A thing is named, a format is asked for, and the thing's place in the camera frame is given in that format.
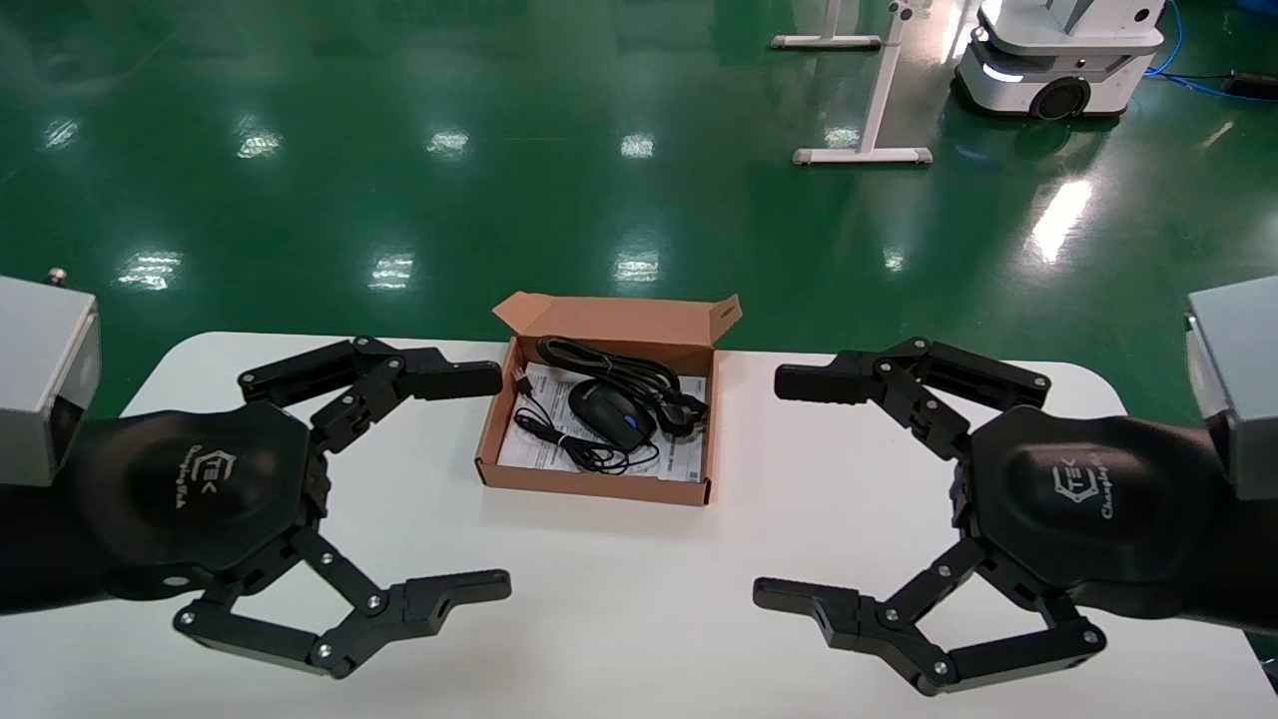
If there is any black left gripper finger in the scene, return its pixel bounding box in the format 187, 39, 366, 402
238, 337, 503, 455
173, 524, 513, 680

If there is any gray left wrist camera box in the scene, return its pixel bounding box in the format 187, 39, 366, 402
0, 268, 103, 488

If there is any blue floor cable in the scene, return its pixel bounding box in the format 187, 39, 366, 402
1143, 0, 1278, 101

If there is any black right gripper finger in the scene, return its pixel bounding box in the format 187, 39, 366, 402
774, 337, 1052, 460
752, 539, 1107, 697

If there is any black wired computer mouse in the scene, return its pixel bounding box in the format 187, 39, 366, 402
512, 367, 662, 476

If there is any gray wrist camera box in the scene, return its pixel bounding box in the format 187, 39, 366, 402
0, 268, 103, 488
1185, 277, 1278, 500

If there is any black power cord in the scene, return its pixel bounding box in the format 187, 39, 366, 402
536, 335, 712, 440

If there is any gray right wrist camera box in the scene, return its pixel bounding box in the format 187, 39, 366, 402
1185, 277, 1278, 500

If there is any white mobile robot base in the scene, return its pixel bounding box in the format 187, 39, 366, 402
954, 0, 1169, 121

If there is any white desk frame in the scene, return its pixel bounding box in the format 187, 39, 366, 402
771, 0, 935, 166

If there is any open brown cardboard box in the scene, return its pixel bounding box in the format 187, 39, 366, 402
476, 292, 744, 506

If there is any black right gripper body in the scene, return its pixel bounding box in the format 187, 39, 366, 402
954, 404, 1224, 620

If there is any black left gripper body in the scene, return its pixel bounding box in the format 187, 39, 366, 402
75, 402, 330, 600

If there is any printed white paper sheet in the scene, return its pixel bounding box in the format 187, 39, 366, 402
498, 361, 708, 482

